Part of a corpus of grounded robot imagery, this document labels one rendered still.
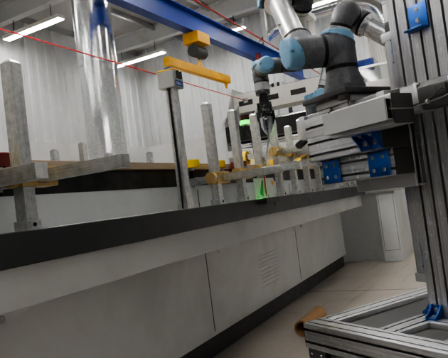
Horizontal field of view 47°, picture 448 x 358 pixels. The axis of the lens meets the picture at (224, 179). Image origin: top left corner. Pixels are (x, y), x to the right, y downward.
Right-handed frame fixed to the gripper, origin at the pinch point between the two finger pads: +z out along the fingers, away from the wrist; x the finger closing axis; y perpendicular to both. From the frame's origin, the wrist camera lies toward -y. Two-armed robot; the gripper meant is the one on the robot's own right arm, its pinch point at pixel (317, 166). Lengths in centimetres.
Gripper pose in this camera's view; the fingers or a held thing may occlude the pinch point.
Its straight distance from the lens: 253.4
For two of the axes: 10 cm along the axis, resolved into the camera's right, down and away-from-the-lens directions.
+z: 1.4, 9.9, -0.5
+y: 8.8, -1.5, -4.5
